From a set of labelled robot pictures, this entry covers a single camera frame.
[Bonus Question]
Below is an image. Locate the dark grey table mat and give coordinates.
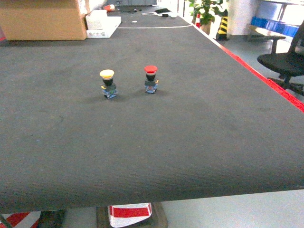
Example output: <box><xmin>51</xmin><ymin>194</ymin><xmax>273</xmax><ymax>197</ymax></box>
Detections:
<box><xmin>0</xmin><ymin>13</ymin><xmax>304</xmax><ymax>213</ymax></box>

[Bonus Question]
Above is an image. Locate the red mushroom push button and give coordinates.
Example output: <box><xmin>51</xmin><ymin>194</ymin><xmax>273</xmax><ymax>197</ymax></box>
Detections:
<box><xmin>144</xmin><ymin>65</ymin><xmax>159</xmax><ymax>94</ymax></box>

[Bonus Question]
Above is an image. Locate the yellow mushroom push button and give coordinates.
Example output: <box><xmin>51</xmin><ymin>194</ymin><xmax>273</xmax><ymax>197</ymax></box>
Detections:
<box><xmin>100</xmin><ymin>69</ymin><xmax>118</xmax><ymax>99</ymax></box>

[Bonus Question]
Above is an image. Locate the white flat box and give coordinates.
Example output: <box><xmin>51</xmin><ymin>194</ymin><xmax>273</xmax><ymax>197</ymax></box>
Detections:
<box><xmin>85</xmin><ymin>9</ymin><xmax>122</xmax><ymax>38</ymax></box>

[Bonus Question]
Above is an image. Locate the green potted plant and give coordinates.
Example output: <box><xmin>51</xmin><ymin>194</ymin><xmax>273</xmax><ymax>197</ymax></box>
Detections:
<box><xmin>188</xmin><ymin>0</ymin><xmax>228</xmax><ymax>35</ymax></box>

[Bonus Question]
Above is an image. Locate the black office chair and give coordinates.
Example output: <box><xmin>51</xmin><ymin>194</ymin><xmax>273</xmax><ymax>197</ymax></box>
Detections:
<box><xmin>257</xmin><ymin>24</ymin><xmax>304</xmax><ymax>95</ymax></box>

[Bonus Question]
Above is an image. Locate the brown cardboard box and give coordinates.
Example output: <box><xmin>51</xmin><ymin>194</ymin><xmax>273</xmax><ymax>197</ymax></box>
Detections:
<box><xmin>0</xmin><ymin>0</ymin><xmax>90</xmax><ymax>41</ymax></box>

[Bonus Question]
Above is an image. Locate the yellow black striped post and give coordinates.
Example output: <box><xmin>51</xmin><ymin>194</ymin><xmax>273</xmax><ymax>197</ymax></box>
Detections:
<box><xmin>216</xmin><ymin>9</ymin><xmax>228</xmax><ymax>41</ymax></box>

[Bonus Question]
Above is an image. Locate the red white striped post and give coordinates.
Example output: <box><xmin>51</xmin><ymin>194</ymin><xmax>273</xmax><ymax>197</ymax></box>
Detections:
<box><xmin>107</xmin><ymin>203</ymin><xmax>152</xmax><ymax>228</ymax></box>

